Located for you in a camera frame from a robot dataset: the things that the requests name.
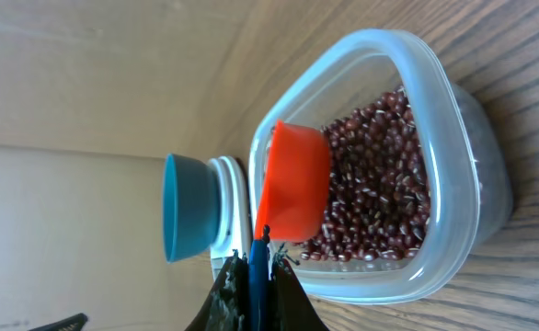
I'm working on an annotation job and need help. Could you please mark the red scoop with blue handle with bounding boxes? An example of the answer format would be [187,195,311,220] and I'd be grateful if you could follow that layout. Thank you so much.
[248,120,330,330]

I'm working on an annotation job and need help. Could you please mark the red adzuki beans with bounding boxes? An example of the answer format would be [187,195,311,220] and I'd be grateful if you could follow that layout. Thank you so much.
[298,86,431,262]

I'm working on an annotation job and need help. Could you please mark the white digital kitchen scale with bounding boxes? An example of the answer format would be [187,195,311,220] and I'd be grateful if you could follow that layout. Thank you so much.
[208,156,252,280]

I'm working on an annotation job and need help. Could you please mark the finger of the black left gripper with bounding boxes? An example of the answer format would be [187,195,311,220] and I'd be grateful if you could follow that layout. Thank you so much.
[29,314,88,331]

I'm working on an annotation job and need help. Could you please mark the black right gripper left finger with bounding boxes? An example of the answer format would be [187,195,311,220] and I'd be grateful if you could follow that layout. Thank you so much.
[186,250,249,331]

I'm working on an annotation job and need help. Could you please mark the blue plastic bowl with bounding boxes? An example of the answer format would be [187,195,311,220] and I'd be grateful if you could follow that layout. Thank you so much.
[162,154,220,263]

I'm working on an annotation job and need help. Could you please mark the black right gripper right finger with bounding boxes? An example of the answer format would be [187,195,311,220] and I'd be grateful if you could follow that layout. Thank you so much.
[269,245,328,331]

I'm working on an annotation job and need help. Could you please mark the clear plastic food container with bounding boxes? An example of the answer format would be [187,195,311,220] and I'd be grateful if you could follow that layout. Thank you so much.
[248,29,513,304]

